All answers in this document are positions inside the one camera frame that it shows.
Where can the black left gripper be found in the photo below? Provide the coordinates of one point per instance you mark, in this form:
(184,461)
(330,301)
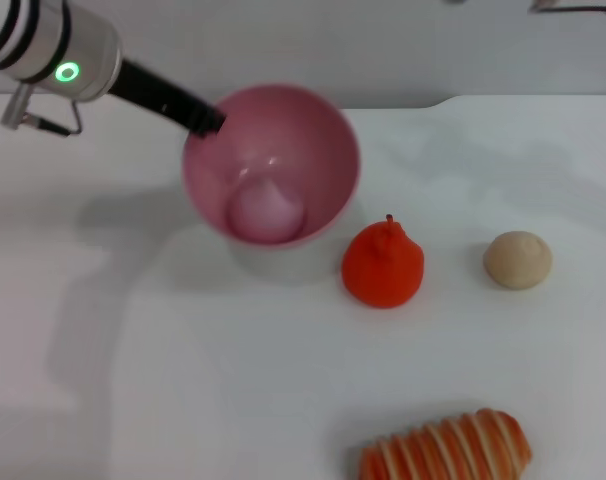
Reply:
(143,87)

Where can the pink plastic bowl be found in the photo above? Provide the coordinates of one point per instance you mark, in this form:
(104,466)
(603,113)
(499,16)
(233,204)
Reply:
(293,130)

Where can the pink toy peach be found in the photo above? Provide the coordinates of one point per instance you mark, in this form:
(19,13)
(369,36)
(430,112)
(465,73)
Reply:
(265,215)

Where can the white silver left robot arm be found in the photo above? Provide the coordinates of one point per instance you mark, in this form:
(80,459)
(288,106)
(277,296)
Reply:
(48,40)

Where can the orange toy pear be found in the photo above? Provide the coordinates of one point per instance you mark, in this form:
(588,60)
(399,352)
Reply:
(383,270)

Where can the beige toy bun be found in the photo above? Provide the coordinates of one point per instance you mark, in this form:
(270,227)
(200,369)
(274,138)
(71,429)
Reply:
(515,260)

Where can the orange white striped toy bread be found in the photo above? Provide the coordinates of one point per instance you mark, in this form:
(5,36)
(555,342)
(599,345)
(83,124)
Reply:
(448,450)

